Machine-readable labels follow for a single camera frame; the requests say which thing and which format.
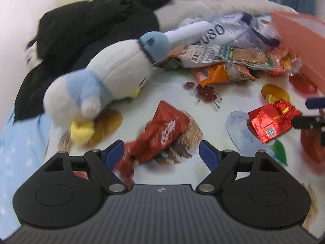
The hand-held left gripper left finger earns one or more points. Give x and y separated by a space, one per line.
114 152

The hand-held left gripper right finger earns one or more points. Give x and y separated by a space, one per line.
208 155

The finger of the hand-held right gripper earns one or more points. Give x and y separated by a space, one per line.
316 103
308 123

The red foil snack packet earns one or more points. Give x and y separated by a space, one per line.
266 122

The dark red snack packet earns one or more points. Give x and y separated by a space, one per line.
162 129

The clear packet red yellow candies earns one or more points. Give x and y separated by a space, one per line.
284 59

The pink cardboard box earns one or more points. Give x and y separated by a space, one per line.
299 38

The green label snack packet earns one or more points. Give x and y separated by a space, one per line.
251 58

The brown shrimp snack packet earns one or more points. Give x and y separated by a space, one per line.
200 54

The fruit printed table mat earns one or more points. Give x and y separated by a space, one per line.
162 89

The orange snack packet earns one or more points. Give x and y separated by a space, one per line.
213 75

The white blue plush penguin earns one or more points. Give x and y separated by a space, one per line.
114 61

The blue printed plastic bag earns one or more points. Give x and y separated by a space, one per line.
228 30

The white roll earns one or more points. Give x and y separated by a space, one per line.
185 31

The black jacket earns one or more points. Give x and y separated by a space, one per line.
83 30

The grey blanket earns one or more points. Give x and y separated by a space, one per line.
228 2

